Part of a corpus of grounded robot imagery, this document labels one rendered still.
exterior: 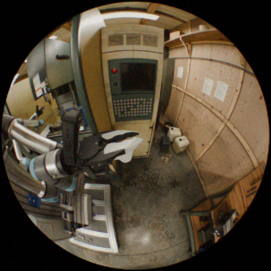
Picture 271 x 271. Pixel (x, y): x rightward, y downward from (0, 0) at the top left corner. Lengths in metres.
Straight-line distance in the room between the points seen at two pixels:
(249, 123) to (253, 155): 0.40
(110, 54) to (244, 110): 1.67
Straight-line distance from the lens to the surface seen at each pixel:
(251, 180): 1.54
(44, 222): 0.82
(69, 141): 0.16
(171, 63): 2.68
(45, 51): 1.40
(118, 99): 0.87
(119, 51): 0.87
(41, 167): 0.27
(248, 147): 1.46
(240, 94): 1.51
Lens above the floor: 1.59
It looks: 45 degrees down
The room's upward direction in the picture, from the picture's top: straight up
